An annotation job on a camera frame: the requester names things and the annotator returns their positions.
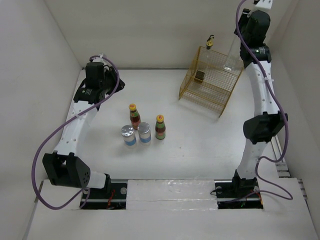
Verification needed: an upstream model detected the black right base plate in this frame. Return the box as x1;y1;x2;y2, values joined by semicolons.
210;180;264;210

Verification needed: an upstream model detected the spice jar silver lid left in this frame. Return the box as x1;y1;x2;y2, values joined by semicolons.
121;125;137;148

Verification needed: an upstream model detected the clear glass oil bottle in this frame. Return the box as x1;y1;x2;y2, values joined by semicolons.
223;35;241;71

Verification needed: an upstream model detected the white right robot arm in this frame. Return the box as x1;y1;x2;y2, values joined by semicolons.
231;8;288;198

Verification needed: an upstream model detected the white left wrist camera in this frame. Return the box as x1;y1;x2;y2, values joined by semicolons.
89;53;105;63

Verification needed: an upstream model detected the spice jar silver lid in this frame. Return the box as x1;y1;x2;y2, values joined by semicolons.
137;122;151;145
121;125;137;148

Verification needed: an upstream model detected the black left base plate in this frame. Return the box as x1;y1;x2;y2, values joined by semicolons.
79;179;128;210

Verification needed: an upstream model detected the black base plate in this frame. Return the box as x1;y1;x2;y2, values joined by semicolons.
79;179;128;210
210;180;264;210

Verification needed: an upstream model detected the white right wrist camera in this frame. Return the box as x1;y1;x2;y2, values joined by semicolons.
251;0;273;12

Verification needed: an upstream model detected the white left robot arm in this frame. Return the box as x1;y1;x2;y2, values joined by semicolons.
42;61;125;199

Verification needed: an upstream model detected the brown sauce bottle far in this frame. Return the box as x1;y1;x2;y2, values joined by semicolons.
128;103;141;130

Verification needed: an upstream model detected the spice jar silver lid right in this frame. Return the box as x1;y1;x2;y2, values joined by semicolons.
137;122;151;145

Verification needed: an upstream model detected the brown sauce bottle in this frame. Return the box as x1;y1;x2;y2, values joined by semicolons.
128;103;141;130
155;114;166;140

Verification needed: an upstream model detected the glass oil bottle dark liquid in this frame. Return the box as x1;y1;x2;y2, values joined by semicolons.
194;34;215;84

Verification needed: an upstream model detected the brown sauce bottle near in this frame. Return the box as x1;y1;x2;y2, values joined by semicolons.
155;114;166;140

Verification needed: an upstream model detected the aluminium side rail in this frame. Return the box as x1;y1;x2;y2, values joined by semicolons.
248;65;291;179

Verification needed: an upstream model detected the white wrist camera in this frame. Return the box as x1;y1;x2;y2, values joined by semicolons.
89;53;105;63
251;0;273;12

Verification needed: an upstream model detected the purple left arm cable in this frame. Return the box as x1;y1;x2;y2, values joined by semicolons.
31;56;120;210

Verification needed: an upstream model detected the gold wire basket rack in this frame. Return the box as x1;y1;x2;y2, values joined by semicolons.
178;48;244;116

